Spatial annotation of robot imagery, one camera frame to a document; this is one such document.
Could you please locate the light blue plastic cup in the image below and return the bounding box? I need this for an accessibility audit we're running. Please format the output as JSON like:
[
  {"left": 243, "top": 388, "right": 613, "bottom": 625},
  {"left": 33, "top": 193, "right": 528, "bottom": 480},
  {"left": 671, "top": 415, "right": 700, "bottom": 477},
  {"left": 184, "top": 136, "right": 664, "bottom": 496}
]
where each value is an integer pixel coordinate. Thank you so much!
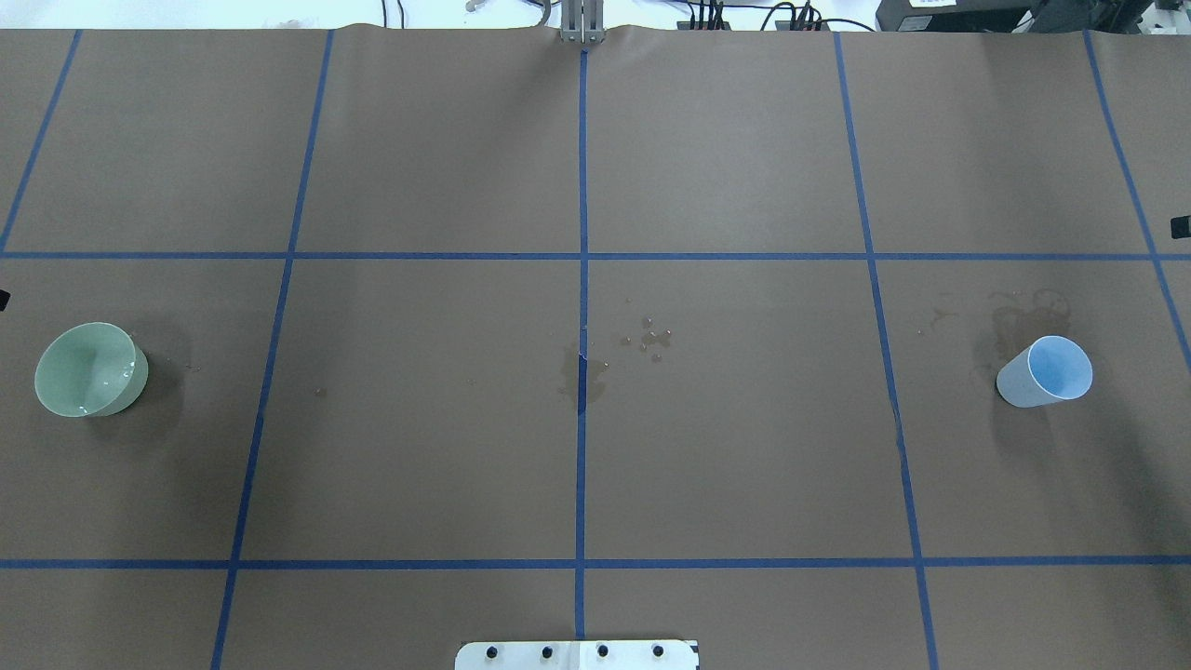
[{"left": 996, "top": 336, "right": 1095, "bottom": 409}]

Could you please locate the light green bowl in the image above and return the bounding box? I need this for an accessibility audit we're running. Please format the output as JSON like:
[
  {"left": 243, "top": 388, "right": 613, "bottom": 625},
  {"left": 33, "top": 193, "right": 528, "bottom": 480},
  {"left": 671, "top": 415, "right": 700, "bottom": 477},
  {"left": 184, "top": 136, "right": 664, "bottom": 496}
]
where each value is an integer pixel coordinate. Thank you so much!
[{"left": 33, "top": 323, "right": 150, "bottom": 419}]

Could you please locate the aluminium frame post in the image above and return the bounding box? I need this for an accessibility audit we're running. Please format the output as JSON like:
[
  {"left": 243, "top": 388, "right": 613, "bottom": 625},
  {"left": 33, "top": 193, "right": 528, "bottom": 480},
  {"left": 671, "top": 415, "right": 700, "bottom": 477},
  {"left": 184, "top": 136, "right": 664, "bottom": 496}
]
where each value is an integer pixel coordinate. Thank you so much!
[{"left": 559, "top": 0, "right": 607, "bottom": 46}]

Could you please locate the white metal base plate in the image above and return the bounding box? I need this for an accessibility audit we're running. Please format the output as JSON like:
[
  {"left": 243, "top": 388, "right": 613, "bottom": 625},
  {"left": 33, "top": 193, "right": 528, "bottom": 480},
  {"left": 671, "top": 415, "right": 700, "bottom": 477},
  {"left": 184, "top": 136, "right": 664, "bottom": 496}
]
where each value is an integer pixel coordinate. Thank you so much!
[{"left": 454, "top": 639, "right": 701, "bottom": 669}]

